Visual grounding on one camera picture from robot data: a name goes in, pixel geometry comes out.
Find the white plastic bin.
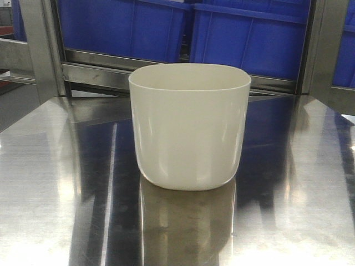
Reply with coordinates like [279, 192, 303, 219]
[129, 63, 251, 191]

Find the blue plastic crate left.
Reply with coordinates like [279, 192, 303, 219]
[58, 1, 192, 63]

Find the blue plastic crate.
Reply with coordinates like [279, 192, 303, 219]
[189, 1, 311, 80]
[58, 1, 192, 63]

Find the blue plastic crate right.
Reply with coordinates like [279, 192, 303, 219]
[189, 1, 311, 80]

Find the blue crate far right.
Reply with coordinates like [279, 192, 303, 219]
[333, 1, 354, 89]

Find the blue crate far left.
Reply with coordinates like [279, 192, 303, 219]
[11, 0, 27, 42]

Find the stainless steel shelf frame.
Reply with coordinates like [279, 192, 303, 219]
[1, 1, 354, 115]

